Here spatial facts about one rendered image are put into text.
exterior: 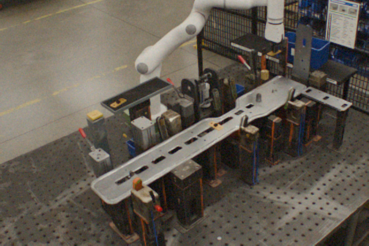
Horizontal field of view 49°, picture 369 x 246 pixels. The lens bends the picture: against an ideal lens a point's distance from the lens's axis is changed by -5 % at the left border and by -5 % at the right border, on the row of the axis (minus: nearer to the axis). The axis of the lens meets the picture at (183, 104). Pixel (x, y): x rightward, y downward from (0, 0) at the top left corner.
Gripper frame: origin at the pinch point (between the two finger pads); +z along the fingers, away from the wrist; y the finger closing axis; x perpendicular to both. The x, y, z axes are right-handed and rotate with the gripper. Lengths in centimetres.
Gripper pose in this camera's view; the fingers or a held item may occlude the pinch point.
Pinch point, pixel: (274, 48)
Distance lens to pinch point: 234.1
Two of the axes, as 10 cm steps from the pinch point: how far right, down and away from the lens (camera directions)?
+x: 7.5, -3.9, 5.4
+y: 6.6, 3.6, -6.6
